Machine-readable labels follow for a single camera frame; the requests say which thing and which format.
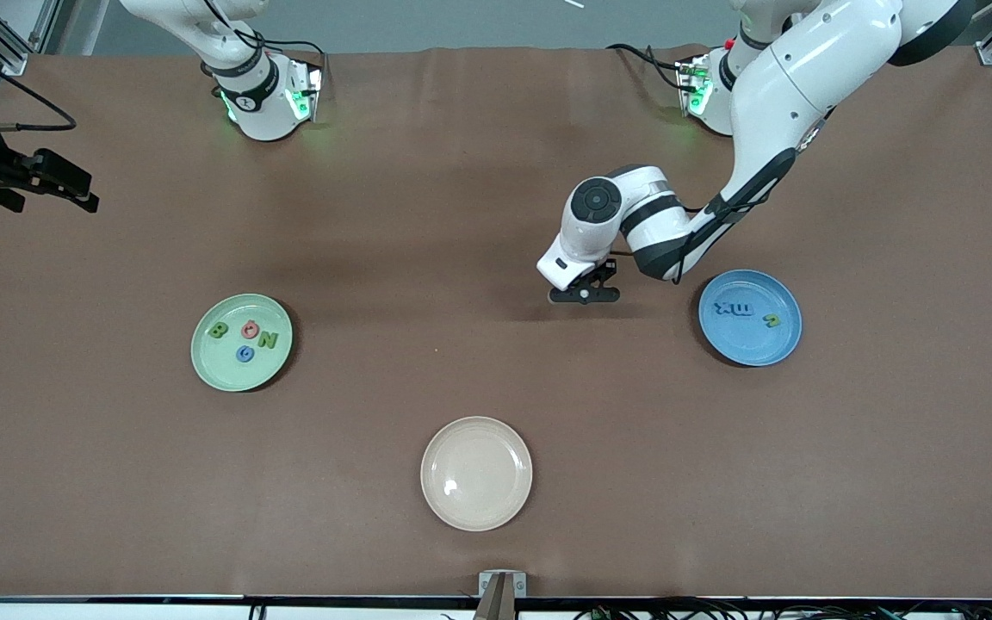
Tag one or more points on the green foam capital B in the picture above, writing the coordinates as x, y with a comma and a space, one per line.
214, 331

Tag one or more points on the brown table mat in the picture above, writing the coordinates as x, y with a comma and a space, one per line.
496, 215

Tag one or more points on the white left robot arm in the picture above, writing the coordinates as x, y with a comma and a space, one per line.
806, 86

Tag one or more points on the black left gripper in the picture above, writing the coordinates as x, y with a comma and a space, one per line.
604, 274

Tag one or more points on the blue foam letter m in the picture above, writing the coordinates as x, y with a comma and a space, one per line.
744, 306

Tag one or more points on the blue foam letter G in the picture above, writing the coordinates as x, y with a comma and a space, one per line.
238, 354

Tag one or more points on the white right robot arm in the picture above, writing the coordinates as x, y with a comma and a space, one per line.
263, 112

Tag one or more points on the green foam letter N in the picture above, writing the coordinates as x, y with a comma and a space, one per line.
267, 339

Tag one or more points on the blue plate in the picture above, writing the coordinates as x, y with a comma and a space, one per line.
750, 344

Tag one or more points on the pink foam letter Q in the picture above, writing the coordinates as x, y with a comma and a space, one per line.
244, 331

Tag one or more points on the beige plate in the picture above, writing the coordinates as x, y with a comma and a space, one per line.
476, 474

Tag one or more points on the light green plate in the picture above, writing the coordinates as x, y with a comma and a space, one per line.
242, 375

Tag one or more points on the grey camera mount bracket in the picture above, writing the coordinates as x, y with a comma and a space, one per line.
500, 594

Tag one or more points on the blue foam letter x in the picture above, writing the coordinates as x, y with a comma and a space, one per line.
723, 308

